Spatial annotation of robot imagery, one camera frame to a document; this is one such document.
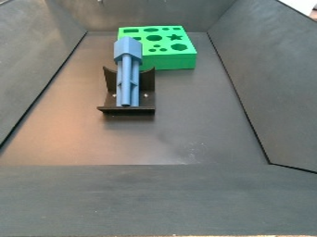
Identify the blue three prong object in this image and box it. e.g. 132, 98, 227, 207
114, 36, 142, 106

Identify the green shape sorting block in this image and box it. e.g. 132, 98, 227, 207
118, 25, 197, 70

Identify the black curved fixture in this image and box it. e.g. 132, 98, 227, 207
96, 68, 156, 116

